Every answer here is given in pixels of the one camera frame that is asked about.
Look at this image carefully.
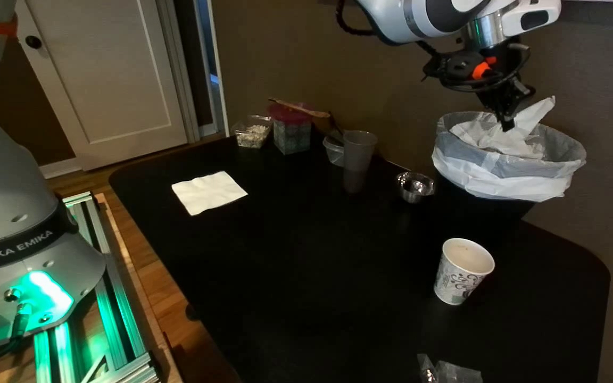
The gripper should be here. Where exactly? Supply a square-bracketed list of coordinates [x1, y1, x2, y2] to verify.
[474, 45, 537, 132]

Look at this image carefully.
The white tissue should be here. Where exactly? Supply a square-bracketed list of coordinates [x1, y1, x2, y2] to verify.
[449, 96, 557, 159]

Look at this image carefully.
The white bin liner bag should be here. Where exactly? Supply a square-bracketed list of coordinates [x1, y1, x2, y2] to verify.
[432, 110, 587, 203]

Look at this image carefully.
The black bin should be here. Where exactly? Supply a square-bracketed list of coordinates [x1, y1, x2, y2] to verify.
[434, 170, 539, 241]

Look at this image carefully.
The small metal bowl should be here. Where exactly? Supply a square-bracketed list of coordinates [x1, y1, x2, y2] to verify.
[396, 171, 436, 204]

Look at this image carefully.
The grey plastic cup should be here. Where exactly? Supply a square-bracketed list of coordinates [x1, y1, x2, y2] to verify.
[342, 130, 379, 195]

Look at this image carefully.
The clear plastic cup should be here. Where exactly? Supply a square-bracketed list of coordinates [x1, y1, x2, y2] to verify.
[322, 134, 346, 168]

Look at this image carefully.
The patterned paper cup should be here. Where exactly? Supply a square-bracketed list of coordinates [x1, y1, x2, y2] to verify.
[433, 237, 496, 306]

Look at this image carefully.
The wooden stick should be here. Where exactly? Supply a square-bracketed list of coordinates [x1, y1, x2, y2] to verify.
[268, 97, 332, 119]

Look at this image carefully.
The patterned box with red lid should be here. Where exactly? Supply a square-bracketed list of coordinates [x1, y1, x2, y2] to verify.
[268, 103, 314, 156]

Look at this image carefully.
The clear plastic food container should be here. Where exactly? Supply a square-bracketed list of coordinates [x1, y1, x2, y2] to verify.
[230, 114, 274, 149]

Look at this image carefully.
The clear plastic wrapper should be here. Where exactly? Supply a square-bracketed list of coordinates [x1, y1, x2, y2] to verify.
[417, 353, 484, 383]

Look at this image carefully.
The flat white napkin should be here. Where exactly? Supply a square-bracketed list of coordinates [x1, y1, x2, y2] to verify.
[171, 171, 249, 217]

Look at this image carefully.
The white door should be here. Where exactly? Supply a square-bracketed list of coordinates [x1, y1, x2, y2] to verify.
[15, 0, 189, 172]

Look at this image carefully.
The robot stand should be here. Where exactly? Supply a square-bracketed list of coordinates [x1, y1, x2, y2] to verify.
[0, 191, 161, 383]

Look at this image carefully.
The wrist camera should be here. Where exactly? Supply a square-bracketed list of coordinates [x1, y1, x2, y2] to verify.
[423, 52, 481, 87]

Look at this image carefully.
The white door frame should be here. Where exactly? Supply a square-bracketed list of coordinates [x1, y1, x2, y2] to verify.
[155, 0, 230, 143]

